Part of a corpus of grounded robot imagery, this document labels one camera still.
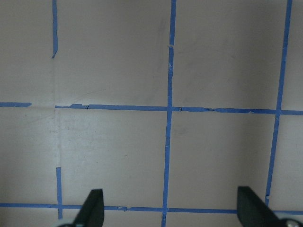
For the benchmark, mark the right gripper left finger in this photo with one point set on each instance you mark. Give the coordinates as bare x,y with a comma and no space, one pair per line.
92,212

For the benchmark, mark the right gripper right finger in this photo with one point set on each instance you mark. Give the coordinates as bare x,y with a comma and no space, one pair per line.
253,212

